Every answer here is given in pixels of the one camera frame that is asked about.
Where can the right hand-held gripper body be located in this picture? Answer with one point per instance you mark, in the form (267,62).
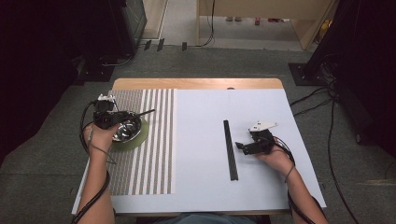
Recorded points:
(264,140)

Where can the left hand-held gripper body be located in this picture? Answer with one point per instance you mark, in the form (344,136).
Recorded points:
(104,116)

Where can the row of black chopsticks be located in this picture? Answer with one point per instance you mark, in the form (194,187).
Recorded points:
(231,152)

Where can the single black chopstick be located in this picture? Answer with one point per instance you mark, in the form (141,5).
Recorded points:
(146,112)

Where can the person's left hand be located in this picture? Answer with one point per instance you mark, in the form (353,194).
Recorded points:
(99,138)

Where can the person's right hand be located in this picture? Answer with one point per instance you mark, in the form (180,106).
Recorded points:
(278,160)

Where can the round green coaster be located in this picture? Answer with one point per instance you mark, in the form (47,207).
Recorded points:
(141,140)

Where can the striped woven placemat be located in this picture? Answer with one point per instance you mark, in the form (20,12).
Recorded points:
(149,168)

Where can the white table cover sheet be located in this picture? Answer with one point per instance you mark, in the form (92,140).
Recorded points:
(202,109)

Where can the black floor tape strip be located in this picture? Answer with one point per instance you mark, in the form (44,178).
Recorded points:
(147,45)
(160,45)
(184,46)

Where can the person's blue-grey clothing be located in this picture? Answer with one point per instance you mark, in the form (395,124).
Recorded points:
(205,219)

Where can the dark curtain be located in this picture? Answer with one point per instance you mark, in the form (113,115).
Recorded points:
(31,62)
(367,62)

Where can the dark glass cabinet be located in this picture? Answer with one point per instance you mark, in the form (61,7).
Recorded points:
(134,21)

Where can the small red object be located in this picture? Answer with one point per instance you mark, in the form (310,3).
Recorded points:
(257,21)

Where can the yellow object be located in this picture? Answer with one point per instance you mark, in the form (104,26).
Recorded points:
(326,28)

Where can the black stand base plate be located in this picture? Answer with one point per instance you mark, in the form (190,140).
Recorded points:
(300,74)

